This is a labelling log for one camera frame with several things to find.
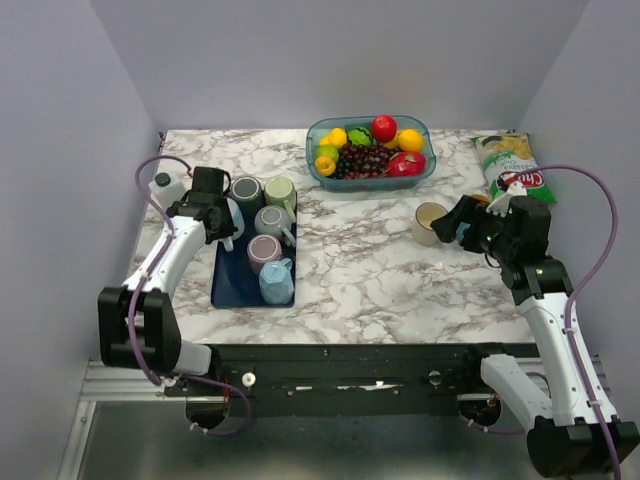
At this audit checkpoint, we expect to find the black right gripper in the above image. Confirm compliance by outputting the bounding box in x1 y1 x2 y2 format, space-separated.
431 193 517 261

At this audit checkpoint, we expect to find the cream mug black handle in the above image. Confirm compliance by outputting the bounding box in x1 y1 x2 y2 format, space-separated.
411 202 448 246

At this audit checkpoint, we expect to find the white and blue mug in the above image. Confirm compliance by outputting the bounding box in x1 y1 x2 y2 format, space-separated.
221 198 245 252

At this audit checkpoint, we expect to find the dark grey mug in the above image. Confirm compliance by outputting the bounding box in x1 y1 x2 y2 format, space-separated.
230 175 266 216

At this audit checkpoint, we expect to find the iridescent blue mug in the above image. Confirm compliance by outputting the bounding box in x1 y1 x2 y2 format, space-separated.
456 222 470 243

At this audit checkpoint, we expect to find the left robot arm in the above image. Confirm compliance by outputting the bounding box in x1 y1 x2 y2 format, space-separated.
97 167 237 395

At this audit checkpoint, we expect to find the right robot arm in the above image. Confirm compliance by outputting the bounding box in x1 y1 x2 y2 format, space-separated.
431 195 639 478

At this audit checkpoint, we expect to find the grey blue mug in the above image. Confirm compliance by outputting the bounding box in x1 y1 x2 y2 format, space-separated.
254 205 296 248

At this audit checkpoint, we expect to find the pink purple mug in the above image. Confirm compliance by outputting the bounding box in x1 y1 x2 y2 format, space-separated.
247 234 283 275

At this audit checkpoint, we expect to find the light green mug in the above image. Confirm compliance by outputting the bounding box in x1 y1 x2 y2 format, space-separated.
264 175 297 209

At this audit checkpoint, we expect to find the light blue faceted mug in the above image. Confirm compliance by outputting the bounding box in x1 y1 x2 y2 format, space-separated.
259 258 295 305

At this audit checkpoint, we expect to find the white plastic bottle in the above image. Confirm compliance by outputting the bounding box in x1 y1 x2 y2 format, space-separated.
148 172 186 211

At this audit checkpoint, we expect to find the red dragon fruit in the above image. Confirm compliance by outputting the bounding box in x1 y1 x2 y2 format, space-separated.
386 152 427 177

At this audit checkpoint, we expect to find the dark blue tray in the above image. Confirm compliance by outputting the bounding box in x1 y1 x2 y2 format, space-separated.
211 206 295 309

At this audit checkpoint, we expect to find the green cassava chips bag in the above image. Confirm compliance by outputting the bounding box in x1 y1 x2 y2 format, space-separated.
472 132 556 204

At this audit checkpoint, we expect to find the large yellow lemon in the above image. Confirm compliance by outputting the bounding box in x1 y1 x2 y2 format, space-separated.
397 129 425 152

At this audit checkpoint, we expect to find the dark grape bunch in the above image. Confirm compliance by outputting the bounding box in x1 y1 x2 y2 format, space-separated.
330 144 397 180

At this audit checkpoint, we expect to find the red apple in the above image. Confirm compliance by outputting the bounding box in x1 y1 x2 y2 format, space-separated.
370 114 398 143

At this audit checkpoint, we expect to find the small orange fruit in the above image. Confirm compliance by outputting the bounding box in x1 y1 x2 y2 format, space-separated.
314 155 336 177

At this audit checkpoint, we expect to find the green toy watermelon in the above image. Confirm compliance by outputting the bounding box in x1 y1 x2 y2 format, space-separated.
347 127 374 146

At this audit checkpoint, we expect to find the green lime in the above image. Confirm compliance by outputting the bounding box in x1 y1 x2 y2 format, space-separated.
315 145 340 163

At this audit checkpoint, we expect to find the teal plastic fruit container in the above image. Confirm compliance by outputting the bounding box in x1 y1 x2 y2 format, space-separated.
306 115 436 193

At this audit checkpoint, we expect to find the small yellow lemon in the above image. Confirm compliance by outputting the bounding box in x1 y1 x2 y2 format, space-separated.
319 128 348 149

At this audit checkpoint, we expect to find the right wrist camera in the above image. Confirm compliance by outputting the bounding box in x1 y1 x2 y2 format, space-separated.
486 181 527 217

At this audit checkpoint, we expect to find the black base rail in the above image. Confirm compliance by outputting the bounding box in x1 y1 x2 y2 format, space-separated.
162 343 551 419

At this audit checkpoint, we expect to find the aluminium frame rail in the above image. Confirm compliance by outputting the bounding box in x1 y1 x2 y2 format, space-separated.
58 356 610 479

